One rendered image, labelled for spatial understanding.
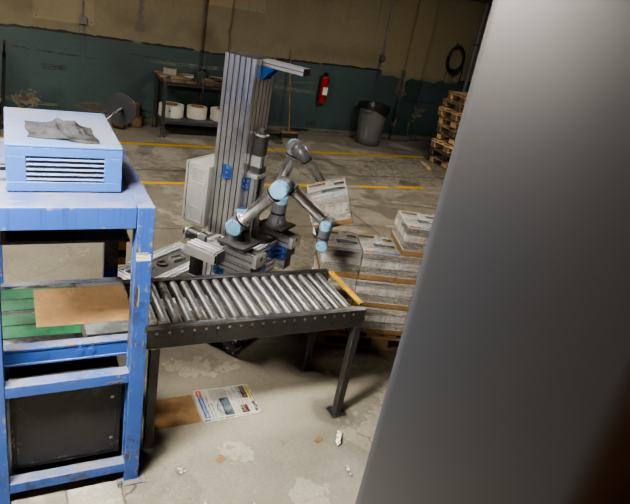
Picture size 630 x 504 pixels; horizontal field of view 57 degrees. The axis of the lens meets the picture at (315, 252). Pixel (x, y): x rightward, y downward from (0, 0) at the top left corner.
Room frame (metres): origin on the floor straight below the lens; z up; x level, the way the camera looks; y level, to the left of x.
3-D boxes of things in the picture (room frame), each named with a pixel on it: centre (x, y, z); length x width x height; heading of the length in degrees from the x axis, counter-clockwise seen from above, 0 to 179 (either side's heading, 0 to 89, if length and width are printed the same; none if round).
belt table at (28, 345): (2.54, 1.23, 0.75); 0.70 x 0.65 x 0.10; 120
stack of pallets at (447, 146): (10.75, -2.47, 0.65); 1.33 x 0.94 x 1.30; 124
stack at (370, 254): (4.19, -0.60, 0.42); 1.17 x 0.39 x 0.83; 100
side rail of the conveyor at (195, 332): (2.83, 0.22, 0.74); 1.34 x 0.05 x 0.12; 120
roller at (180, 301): (2.85, 0.68, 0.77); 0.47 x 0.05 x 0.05; 30
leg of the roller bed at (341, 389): (3.15, -0.34, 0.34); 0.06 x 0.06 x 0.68; 30
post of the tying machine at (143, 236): (2.31, 0.75, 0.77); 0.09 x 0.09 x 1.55; 30
